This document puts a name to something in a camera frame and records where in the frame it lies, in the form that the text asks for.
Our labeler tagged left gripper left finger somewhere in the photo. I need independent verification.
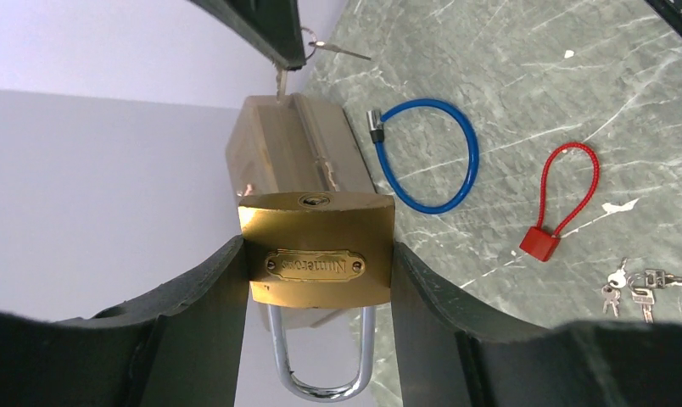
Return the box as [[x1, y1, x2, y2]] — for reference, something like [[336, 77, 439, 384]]
[[0, 237, 249, 406]]

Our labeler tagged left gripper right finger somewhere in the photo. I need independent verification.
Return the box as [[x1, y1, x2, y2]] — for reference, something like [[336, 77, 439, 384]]
[[391, 243, 682, 406]]

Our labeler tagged silver padlock key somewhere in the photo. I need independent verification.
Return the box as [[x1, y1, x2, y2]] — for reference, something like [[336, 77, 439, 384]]
[[274, 26, 372, 103]]

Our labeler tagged brass padlock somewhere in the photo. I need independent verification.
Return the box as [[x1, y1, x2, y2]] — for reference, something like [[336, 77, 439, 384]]
[[238, 191, 395, 403]]

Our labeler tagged brown plastic toolbox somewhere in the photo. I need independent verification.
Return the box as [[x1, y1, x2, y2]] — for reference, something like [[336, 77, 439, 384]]
[[225, 92, 377, 331]]

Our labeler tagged bunch of silver keys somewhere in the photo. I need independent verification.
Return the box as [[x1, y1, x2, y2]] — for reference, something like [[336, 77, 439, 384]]
[[600, 258, 682, 324]]

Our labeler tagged blue cable lock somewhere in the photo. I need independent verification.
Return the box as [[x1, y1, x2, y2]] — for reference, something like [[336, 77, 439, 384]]
[[366, 98, 482, 215]]

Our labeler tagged red cable lock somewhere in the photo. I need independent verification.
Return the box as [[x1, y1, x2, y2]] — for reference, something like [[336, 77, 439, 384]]
[[518, 142, 601, 263]]

